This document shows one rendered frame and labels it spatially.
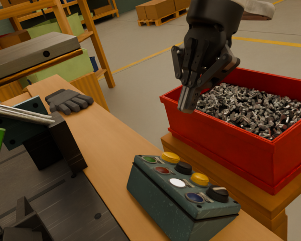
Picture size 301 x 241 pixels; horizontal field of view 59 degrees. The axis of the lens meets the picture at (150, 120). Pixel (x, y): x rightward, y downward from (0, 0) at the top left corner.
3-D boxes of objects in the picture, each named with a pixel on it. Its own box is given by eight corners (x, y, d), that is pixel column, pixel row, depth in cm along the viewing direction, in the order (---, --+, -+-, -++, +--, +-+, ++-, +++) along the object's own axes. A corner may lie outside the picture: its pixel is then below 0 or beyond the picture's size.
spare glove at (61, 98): (38, 107, 85) (35, 100, 84) (67, 92, 90) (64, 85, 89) (64, 122, 71) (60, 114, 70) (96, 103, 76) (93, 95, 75)
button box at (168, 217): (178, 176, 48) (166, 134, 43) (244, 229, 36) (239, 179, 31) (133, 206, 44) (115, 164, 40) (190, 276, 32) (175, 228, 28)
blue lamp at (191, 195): (195, 193, 33) (193, 185, 32) (207, 203, 31) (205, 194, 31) (184, 201, 32) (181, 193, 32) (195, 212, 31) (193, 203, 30)
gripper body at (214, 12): (180, -9, 38) (163, 55, 40) (223, -14, 32) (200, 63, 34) (215, 9, 43) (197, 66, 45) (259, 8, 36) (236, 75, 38)
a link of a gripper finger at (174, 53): (186, 48, 44) (196, 77, 41) (179, 54, 45) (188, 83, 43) (174, 43, 42) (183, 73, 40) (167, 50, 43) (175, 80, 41)
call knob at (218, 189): (216, 190, 36) (219, 182, 35) (231, 201, 34) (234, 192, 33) (202, 191, 34) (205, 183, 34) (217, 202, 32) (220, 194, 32)
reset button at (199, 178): (198, 178, 38) (201, 170, 38) (210, 186, 36) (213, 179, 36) (187, 178, 37) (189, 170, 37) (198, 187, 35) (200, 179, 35)
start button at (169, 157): (171, 157, 44) (173, 150, 44) (181, 164, 42) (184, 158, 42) (157, 156, 43) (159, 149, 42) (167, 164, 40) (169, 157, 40)
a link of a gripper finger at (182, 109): (186, 87, 39) (178, 111, 40) (189, 88, 39) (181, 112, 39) (197, 89, 40) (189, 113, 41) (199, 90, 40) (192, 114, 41)
